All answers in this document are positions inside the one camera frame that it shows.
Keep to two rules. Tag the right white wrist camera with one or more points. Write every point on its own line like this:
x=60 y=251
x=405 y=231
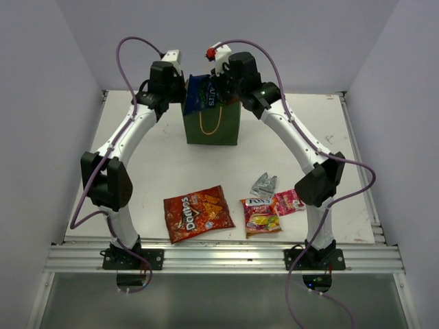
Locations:
x=219 y=54

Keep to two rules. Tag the green paper bag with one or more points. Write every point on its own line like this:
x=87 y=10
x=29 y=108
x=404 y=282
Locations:
x=217 y=126

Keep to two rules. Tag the Fox's fruits candy bag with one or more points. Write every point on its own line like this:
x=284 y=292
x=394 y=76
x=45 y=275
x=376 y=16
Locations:
x=261 y=216

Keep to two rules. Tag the red Doritos bag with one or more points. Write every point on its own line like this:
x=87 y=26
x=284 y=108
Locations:
x=196 y=213

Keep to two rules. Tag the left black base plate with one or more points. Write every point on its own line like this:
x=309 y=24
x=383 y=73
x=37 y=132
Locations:
x=118 y=259

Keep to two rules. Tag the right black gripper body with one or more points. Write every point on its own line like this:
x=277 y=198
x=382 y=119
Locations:
x=226 y=88

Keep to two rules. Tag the blue snack bag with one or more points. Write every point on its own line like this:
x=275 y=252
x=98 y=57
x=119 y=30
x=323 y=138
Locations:
x=201 y=94

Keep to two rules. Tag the small pink candy bag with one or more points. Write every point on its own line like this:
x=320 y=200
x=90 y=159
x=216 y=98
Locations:
x=288 y=202

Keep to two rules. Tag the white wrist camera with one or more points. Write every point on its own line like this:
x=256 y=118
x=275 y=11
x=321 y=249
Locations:
x=219 y=54
x=173 y=57

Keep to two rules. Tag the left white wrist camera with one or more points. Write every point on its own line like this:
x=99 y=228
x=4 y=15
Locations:
x=173 y=57

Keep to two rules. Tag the aluminium frame rail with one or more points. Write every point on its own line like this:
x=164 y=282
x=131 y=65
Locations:
x=225 y=257

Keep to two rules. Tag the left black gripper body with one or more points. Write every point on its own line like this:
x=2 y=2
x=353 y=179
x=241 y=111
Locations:
x=176 y=91

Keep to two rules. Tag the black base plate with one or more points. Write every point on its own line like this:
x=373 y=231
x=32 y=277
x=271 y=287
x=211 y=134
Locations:
x=295 y=260
x=118 y=259

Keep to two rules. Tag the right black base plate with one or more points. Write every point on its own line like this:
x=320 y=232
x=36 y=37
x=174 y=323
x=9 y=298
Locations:
x=295 y=260

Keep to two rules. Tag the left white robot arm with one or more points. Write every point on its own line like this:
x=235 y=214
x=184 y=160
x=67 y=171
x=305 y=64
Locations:
x=104 y=173

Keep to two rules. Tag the silver foil packet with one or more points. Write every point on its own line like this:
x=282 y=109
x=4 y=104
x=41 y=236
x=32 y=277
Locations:
x=265 y=186

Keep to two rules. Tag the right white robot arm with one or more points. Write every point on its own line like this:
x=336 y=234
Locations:
x=322 y=172

